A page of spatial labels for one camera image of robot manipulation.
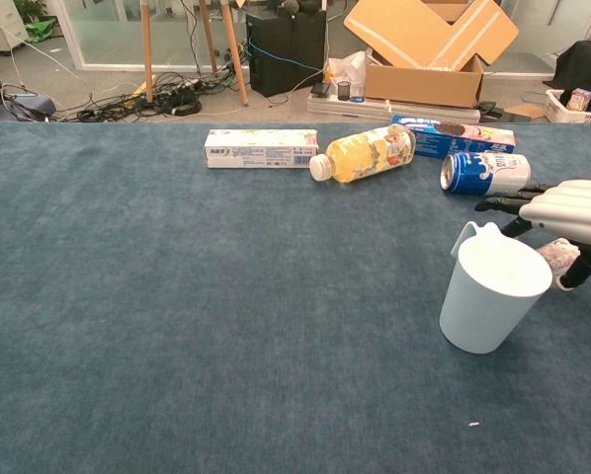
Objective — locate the yellow drink bottle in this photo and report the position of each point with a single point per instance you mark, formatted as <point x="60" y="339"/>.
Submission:
<point x="364" y="155"/>

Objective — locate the white plastic basket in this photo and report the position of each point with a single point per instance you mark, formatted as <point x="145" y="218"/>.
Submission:
<point x="562" y="116"/>

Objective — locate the dark blue chair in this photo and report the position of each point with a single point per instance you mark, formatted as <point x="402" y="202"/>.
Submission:
<point x="33" y="106"/>

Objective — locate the blue white drink can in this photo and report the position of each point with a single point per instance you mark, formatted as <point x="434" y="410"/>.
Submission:
<point x="488" y="173"/>

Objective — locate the black flat device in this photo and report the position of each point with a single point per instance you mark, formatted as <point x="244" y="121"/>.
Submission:
<point x="320" y="90"/>

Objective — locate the white toothpaste box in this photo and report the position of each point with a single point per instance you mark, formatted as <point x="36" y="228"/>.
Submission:
<point x="256" y="148"/>

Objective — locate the black cloth cover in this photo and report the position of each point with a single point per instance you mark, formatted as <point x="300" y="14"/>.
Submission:
<point x="587" y="64"/>

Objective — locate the black mesh pen cup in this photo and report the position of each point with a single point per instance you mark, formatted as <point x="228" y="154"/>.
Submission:
<point x="344" y="91"/>

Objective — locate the grey aluminium rails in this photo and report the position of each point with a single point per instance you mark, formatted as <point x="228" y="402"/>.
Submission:
<point x="355" y="111"/>

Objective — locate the white toothpaste tube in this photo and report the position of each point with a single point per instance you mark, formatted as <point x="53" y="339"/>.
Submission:
<point x="560" y="252"/>

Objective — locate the white plastic bag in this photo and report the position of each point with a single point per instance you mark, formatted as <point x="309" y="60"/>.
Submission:
<point x="347" y="66"/>

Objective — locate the black metal plates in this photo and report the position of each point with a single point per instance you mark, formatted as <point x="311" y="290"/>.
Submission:
<point x="488" y="111"/>

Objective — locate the green bag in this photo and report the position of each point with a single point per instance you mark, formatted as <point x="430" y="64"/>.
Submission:
<point x="41" y="29"/>

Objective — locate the open cardboard box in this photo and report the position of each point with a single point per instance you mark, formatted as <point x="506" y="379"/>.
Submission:
<point x="424" y="86"/>

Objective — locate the black computer tower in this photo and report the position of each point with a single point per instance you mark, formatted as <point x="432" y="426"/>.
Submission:
<point x="285" y="54"/>

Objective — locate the blue table cloth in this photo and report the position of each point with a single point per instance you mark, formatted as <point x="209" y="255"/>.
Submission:
<point x="177" y="296"/>

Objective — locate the flat cardboard piece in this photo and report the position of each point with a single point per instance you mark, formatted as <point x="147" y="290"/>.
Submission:
<point x="525" y="112"/>

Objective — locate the flattened cardboard box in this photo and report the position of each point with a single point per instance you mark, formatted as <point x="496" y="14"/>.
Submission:
<point x="414" y="29"/>

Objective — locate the light blue plastic cup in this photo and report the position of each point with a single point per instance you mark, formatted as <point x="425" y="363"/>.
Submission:
<point x="483" y="311"/>

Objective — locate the blue cookie box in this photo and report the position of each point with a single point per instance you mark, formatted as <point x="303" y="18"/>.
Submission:
<point x="439" y="143"/>

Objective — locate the small colourful carton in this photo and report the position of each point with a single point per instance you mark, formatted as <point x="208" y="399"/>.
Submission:
<point x="581" y="100"/>

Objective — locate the wooden leg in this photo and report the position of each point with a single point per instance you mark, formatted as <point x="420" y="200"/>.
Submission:
<point x="208" y="34"/>
<point x="233" y="49"/>
<point x="147" y="49"/>

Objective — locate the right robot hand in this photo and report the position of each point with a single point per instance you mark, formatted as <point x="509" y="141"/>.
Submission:
<point x="572" y="212"/>

